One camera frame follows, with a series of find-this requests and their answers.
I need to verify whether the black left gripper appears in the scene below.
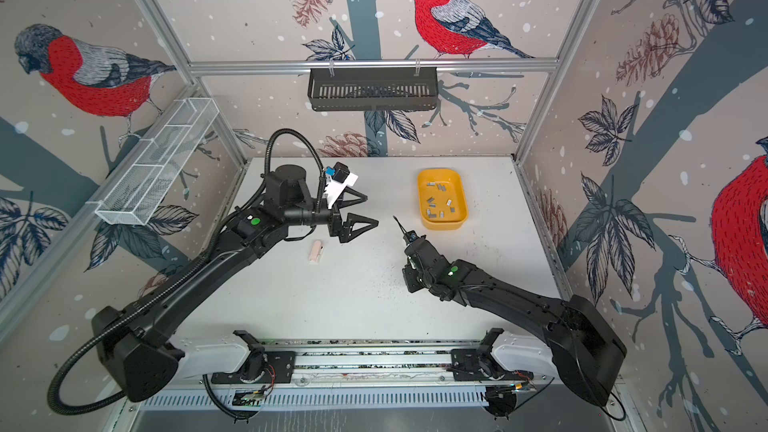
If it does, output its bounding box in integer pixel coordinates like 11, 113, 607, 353
284, 186, 378, 243

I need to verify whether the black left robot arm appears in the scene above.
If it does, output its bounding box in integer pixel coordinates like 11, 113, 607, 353
47, 128, 379, 416

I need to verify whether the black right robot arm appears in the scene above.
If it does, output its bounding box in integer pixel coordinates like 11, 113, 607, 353
402, 230, 627, 408

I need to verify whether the yellow plastic tray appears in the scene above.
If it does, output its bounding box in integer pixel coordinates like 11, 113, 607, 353
417, 168, 469, 231

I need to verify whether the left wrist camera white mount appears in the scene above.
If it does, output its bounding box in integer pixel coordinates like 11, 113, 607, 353
323, 162, 358, 209

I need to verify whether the black hanging wire basket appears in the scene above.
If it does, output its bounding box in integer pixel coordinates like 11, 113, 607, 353
307, 67, 439, 112

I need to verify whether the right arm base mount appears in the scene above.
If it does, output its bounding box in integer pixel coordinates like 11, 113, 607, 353
447, 328, 535, 419

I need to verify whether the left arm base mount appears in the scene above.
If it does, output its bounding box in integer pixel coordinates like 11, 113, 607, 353
200, 329, 298, 424

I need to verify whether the white wire mesh basket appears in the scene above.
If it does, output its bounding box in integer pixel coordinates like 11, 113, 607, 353
95, 97, 219, 225

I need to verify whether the aluminium cage frame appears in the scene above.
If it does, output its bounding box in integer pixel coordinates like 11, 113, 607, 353
0, 0, 625, 337

